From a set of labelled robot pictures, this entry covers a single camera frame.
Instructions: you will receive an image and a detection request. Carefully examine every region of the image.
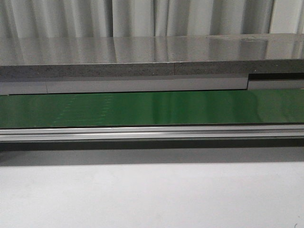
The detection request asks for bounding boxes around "grey panel under counter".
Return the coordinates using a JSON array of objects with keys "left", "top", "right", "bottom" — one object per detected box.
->
[{"left": 0, "top": 73, "right": 304, "bottom": 95}]

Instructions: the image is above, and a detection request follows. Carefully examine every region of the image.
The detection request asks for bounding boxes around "dark granite counter slab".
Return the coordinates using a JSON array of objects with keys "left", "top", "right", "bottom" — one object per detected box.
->
[{"left": 0, "top": 34, "right": 304, "bottom": 81}]

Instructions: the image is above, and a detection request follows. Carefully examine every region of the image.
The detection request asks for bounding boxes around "green conveyor belt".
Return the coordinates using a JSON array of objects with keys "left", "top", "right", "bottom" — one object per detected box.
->
[{"left": 0, "top": 89, "right": 304, "bottom": 129}]

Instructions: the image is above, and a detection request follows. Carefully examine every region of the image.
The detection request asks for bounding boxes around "white pleated curtain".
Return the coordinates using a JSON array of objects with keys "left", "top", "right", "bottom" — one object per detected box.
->
[{"left": 0, "top": 0, "right": 304, "bottom": 38}]

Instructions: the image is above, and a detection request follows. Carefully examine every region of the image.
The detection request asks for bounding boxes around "aluminium conveyor front rail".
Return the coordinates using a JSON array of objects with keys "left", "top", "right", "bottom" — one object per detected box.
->
[{"left": 0, "top": 124, "right": 304, "bottom": 142}]

